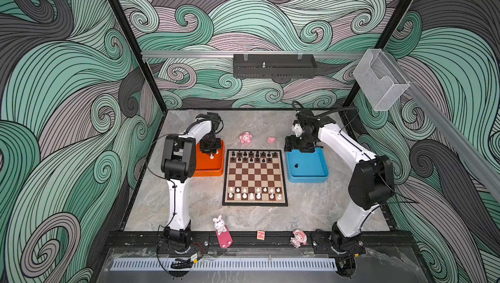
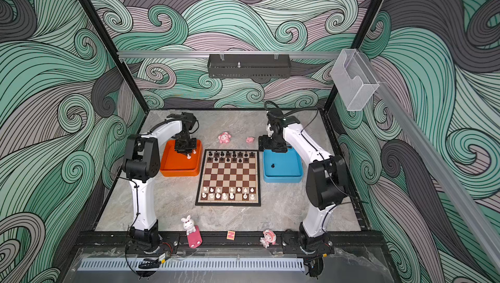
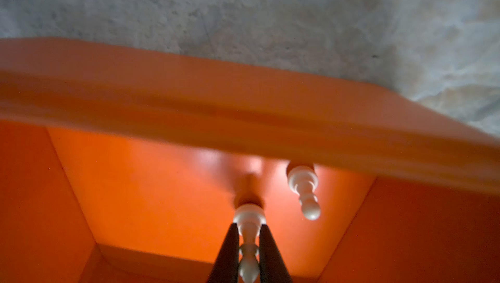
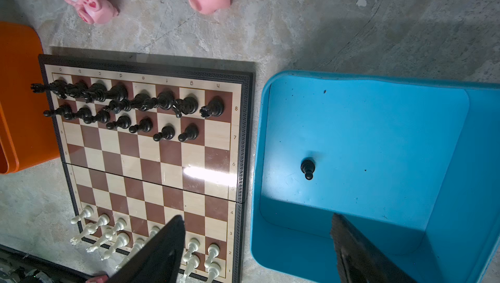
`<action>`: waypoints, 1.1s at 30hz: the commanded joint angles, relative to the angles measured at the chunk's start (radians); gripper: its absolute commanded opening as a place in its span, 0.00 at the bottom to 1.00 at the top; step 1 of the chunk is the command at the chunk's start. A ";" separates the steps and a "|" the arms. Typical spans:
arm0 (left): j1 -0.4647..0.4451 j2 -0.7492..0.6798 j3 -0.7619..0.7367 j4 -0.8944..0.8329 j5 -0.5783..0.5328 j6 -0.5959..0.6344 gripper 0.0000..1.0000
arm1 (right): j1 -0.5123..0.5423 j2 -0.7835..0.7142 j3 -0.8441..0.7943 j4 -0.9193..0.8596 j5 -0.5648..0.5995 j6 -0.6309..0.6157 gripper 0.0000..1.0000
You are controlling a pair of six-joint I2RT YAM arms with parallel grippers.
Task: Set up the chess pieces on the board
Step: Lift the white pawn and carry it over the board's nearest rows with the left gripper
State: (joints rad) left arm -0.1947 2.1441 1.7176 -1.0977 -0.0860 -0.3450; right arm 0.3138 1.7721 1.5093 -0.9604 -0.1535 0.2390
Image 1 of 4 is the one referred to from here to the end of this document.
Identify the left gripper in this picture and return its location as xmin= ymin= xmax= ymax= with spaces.
xmin=199 ymin=134 xmax=221 ymax=155

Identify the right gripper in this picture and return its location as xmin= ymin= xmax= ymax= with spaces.
xmin=283 ymin=131 xmax=317 ymax=152

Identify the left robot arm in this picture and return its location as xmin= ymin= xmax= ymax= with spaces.
xmin=160 ymin=112 xmax=223 ymax=248

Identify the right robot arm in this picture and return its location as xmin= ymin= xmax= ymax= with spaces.
xmin=285 ymin=100 xmax=395 ymax=251

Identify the chess board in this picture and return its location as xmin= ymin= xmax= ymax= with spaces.
xmin=222 ymin=149 xmax=289 ymax=207

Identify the orange plastic tray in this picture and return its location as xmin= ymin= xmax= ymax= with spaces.
xmin=193 ymin=141 xmax=225 ymax=177

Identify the blue plastic tray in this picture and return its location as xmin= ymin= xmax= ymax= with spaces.
xmin=285 ymin=148 xmax=329 ymax=184

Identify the pink kitty toy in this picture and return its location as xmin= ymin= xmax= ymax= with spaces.
xmin=239 ymin=131 xmax=253 ymax=144

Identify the white rabbit figure pink base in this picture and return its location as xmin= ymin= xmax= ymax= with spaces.
xmin=213 ymin=215 xmax=233 ymax=249

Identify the pink haired doll figure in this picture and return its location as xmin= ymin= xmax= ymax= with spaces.
xmin=290 ymin=229 xmax=307 ymax=249

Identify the wooden letter block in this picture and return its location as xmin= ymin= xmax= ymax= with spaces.
xmin=257 ymin=231 xmax=265 ymax=241

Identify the black wall shelf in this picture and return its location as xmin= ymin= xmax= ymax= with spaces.
xmin=233 ymin=53 xmax=318 ymax=81

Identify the clear acrylic wall box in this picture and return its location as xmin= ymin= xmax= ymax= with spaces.
xmin=353 ymin=49 xmax=410 ymax=112

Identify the white slotted cable duct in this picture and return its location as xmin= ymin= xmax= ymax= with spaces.
xmin=110 ymin=258 xmax=337 ymax=272

